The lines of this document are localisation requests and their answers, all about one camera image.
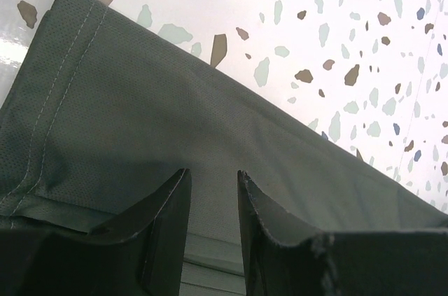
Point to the dark green t-shirt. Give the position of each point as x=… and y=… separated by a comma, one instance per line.
x=103, y=112

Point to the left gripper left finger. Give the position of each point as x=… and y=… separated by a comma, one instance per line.
x=138, y=252

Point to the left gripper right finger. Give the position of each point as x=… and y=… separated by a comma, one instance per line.
x=284, y=255

